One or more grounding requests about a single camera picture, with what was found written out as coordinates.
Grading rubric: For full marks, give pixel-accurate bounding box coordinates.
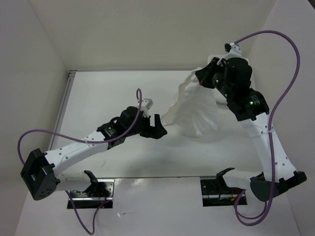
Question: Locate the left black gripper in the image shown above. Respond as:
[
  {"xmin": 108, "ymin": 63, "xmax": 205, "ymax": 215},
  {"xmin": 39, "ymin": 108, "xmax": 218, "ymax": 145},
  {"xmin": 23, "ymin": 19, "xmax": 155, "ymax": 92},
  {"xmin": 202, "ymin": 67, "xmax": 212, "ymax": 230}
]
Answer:
[{"xmin": 125, "ymin": 112, "xmax": 167, "ymax": 139}]

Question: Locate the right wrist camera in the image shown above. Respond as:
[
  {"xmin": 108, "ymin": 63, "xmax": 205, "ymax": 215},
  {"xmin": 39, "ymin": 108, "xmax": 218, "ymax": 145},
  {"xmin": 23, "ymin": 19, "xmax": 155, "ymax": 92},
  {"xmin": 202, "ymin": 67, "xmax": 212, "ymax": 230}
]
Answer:
[{"xmin": 224, "ymin": 42, "xmax": 242, "ymax": 57}]

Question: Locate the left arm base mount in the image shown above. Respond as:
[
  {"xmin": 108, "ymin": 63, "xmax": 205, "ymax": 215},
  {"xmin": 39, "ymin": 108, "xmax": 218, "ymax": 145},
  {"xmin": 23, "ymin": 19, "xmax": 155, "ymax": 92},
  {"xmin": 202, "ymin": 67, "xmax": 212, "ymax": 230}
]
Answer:
[{"xmin": 66, "ymin": 170, "xmax": 115, "ymax": 209}]

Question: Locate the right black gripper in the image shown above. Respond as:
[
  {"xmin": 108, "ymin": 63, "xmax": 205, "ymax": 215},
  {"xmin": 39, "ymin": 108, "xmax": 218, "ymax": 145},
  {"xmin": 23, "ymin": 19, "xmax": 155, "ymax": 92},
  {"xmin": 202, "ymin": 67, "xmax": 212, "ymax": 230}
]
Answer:
[{"xmin": 195, "ymin": 57, "xmax": 233, "ymax": 98}]

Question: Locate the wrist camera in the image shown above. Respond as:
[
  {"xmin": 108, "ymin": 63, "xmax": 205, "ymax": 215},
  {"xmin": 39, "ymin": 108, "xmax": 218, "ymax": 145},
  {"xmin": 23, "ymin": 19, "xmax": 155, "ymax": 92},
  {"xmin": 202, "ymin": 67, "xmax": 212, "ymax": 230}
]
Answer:
[
  {"xmin": 138, "ymin": 98, "xmax": 154, "ymax": 118},
  {"xmin": 224, "ymin": 42, "xmax": 242, "ymax": 57}
]

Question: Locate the white pleated skirt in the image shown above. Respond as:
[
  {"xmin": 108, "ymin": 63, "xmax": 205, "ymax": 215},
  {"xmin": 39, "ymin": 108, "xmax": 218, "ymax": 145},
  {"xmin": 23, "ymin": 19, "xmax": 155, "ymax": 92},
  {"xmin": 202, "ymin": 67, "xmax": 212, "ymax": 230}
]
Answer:
[{"xmin": 161, "ymin": 67, "xmax": 219, "ymax": 138}]

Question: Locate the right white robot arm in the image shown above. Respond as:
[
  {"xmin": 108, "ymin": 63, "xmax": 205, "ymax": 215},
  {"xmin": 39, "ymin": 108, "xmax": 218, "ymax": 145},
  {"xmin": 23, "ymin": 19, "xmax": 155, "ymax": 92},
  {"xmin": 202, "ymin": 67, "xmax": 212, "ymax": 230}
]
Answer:
[{"xmin": 195, "ymin": 57, "xmax": 307, "ymax": 202}]

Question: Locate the white perforated plastic basket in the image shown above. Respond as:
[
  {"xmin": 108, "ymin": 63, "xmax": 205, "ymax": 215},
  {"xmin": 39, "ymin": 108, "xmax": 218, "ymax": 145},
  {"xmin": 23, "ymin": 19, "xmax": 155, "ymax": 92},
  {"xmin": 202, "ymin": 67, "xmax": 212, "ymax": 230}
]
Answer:
[{"xmin": 208, "ymin": 55, "xmax": 256, "ymax": 105}]

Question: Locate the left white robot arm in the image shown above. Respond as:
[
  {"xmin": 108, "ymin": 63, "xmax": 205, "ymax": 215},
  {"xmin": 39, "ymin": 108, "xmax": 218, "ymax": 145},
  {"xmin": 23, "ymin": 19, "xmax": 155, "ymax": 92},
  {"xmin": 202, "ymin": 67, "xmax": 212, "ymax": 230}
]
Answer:
[{"xmin": 21, "ymin": 106, "xmax": 167, "ymax": 201}]

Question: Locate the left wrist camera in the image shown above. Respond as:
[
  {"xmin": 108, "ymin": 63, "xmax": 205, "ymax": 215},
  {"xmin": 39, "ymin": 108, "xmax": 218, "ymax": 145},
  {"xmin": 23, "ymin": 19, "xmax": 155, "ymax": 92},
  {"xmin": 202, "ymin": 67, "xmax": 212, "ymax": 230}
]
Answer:
[{"xmin": 138, "ymin": 98, "xmax": 154, "ymax": 118}]

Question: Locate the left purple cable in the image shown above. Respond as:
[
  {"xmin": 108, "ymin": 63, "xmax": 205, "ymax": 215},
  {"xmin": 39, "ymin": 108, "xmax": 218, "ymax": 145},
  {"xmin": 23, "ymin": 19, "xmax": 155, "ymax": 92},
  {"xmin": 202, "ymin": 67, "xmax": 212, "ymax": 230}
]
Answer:
[{"xmin": 18, "ymin": 88, "xmax": 143, "ymax": 235}]

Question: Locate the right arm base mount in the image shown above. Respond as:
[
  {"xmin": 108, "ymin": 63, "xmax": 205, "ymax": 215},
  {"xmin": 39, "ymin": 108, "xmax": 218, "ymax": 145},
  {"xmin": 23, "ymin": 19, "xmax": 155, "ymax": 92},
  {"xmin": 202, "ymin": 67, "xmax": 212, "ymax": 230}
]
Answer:
[{"xmin": 200, "ymin": 167, "xmax": 243, "ymax": 207}]

